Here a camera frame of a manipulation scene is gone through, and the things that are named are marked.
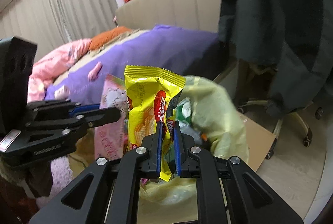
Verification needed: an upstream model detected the yellow pink snack bag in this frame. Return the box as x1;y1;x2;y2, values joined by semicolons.
94;74;128;160

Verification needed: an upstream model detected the yellow wafer snack packet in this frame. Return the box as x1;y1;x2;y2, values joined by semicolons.
124;65;186;182

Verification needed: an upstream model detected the yellowish trash bag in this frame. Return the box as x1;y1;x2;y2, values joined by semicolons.
138;75;250;223

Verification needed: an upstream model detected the pink patterned duvet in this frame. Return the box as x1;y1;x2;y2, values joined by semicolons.
28;39;91;103

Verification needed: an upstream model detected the beige bed sheet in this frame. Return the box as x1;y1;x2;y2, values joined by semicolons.
53;29;148;85

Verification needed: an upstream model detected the orange pillow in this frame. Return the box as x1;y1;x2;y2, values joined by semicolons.
89;26;132;51

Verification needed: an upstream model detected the purple blanket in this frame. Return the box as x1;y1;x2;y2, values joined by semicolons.
45;25;223;105

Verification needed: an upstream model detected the cardboard sheet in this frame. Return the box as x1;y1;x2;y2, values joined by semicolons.
238;113;275;172

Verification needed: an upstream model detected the beige curtain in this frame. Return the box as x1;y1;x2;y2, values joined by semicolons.
1;0;117;59

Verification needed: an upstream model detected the beige bed headboard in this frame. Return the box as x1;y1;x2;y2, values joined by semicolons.
116;0;221;32

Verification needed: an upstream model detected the white office chair base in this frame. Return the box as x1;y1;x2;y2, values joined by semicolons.
237;98;325;159

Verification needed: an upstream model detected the black jacket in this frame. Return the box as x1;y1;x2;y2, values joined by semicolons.
218;0;332;118

